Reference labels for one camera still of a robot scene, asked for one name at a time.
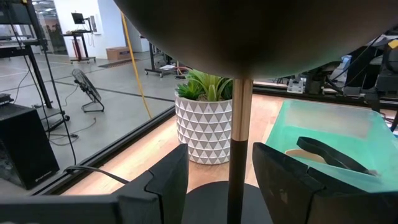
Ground cardboard box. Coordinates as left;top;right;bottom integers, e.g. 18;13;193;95
105;46;131;61

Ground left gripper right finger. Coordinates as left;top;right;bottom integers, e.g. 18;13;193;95
252;142;368;224

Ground monitor stand cart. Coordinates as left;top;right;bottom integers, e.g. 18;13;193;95
63;12;97;65

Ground teal plastic bin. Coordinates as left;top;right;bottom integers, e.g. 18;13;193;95
266;98;398;194

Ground black computer tower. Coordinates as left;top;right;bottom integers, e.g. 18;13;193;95
0;102;60;190

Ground beige rubber band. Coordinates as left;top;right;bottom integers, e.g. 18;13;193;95
284;148;328;165

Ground black rolling cart frame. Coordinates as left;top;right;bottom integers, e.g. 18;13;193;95
144;42;187;78

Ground black floor fan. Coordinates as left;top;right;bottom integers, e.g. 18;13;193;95
71;68;106;113

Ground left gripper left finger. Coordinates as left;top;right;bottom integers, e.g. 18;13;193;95
112;143;190;224

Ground succulents in patterned white pot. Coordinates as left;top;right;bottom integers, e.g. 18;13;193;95
174;68;234;166

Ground white globe table lamp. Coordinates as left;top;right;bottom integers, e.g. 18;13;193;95
112;0;398;224

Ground yellow hanging cable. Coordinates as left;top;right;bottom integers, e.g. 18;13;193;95
120;12;154;120

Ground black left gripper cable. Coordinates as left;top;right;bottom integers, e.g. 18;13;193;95
63;165;130;185

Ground silver metal bracket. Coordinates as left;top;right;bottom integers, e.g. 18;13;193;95
286;77;307;94

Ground black equipment rack stand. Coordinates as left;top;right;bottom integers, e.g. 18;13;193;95
0;0;71;133

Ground large black rubber band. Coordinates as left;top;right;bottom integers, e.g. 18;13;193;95
295;136;379;177

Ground coiled black floor cable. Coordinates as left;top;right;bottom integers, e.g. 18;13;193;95
49;116;97;147

